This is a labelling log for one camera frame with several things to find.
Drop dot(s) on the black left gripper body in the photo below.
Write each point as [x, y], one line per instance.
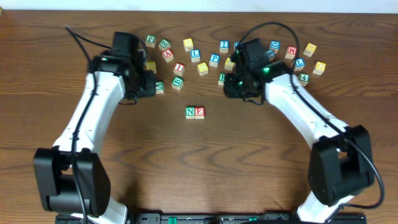
[148, 86]

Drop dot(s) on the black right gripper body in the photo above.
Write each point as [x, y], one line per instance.
[234, 88]

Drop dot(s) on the red E wooden block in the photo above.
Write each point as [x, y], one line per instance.
[199, 112]

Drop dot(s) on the green N wooden block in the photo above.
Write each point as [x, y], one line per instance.
[190, 112]

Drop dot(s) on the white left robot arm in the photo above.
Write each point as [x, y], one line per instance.
[70, 176]

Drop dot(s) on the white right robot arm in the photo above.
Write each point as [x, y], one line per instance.
[341, 158]

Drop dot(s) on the green V wooden block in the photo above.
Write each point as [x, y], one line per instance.
[159, 88]

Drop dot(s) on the yellow S wooden block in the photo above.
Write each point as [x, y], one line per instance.
[151, 66]

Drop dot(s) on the green R wooden block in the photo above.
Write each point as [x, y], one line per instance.
[221, 79]

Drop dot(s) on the yellow G wooden block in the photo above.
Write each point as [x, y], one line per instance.
[229, 64]

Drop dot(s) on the green B wooden block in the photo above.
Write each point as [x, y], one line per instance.
[177, 83]

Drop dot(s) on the red A wooden block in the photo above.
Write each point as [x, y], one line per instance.
[168, 55]

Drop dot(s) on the blue P wooden block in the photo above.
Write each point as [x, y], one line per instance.
[214, 60]

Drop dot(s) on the red I wooden block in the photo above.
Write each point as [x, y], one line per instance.
[179, 69]

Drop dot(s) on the blue D wooden block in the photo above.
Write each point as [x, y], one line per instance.
[236, 46]

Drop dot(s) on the blue 5 wooden block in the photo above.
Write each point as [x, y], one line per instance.
[270, 55]

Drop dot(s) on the green J wooden block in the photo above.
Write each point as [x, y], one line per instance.
[150, 41]

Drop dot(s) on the green Z wooden block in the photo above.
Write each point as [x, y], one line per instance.
[164, 44]

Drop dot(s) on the yellow Q wooden block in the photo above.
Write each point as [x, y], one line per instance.
[202, 69]

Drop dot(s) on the blue 2 wooden block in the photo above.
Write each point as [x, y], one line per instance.
[224, 46]

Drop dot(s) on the blue D block right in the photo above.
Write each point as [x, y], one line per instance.
[274, 46]

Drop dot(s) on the blue L wooden block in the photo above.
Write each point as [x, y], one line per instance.
[195, 55]

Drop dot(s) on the red M wooden block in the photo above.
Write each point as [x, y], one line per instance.
[291, 52]

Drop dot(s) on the yellow 6 wooden block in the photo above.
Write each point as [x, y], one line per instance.
[188, 44]

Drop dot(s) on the blue L block right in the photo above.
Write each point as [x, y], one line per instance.
[298, 64]

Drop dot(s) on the green 4 wooden block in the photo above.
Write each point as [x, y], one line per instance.
[304, 79]

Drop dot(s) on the yellow block far right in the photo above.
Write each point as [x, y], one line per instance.
[310, 49]

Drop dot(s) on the yellow G block right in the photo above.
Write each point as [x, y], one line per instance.
[319, 68]

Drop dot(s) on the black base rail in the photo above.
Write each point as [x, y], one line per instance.
[269, 217]

